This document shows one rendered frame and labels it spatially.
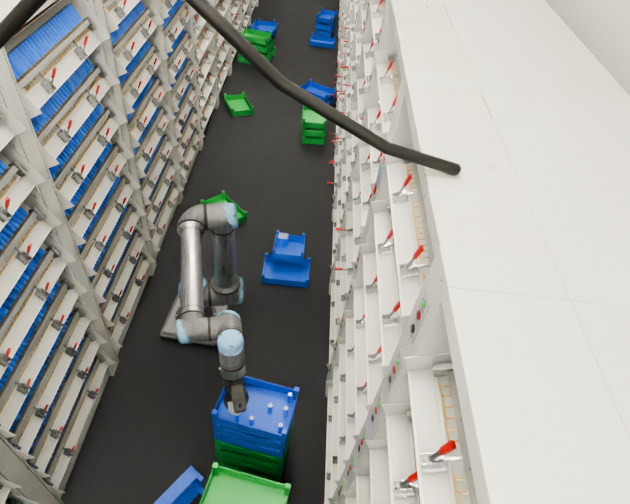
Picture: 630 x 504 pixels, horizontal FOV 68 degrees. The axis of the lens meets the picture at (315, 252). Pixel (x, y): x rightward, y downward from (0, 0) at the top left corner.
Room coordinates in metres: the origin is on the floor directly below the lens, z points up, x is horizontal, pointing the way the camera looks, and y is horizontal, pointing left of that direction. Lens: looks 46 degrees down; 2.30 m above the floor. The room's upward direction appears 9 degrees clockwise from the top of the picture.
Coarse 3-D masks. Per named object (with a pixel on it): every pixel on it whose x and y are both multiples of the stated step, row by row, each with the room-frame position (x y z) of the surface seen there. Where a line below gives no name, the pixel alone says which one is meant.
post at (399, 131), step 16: (416, 80) 1.22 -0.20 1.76; (432, 80) 1.24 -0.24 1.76; (448, 80) 1.25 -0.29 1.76; (464, 80) 1.27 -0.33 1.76; (400, 96) 1.24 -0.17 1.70; (400, 112) 1.20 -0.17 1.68; (400, 128) 1.20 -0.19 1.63; (400, 144) 1.20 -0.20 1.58; (384, 176) 1.20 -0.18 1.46; (384, 192) 1.20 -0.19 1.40; (368, 224) 1.23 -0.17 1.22; (368, 240) 1.20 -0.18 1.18; (352, 288) 1.22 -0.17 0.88; (352, 304) 1.20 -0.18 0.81; (336, 352) 1.21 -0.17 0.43
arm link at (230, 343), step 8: (224, 336) 0.89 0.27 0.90; (232, 336) 0.90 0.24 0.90; (240, 336) 0.90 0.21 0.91; (224, 344) 0.86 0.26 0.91; (232, 344) 0.86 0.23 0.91; (240, 344) 0.87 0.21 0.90; (224, 352) 0.84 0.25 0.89; (232, 352) 0.84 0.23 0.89; (240, 352) 0.86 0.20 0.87; (224, 360) 0.83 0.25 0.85; (232, 360) 0.83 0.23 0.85; (240, 360) 0.85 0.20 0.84; (224, 368) 0.82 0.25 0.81; (232, 368) 0.82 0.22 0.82; (240, 368) 0.84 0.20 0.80
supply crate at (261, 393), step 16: (256, 384) 0.95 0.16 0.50; (272, 384) 0.94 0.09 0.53; (256, 400) 0.88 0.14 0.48; (272, 400) 0.89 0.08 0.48; (224, 416) 0.80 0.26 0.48; (240, 416) 0.81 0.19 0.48; (256, 416) 0.82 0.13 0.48; (272, 416) 0.83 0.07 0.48; (288, 416) 0.84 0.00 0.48; (256, 432) 0.74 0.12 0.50; (272, 432) 0.74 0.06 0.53
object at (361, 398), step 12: (360, 288) 1.19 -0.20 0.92; (360, 300) 1.13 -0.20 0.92; (360, 312) 1.08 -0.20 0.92; (360, 324) 1.01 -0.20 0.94; (360, 336) 0.97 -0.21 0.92; (360, 348) 0.92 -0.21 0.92; (360, 360) 0.87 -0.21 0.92; (360, 372) 0.83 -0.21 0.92; (360, 384) 0.78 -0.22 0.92; (360, 396) 0.74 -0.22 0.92; (360, 408) 0.70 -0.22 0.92; (360, 420) 0.66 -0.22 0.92
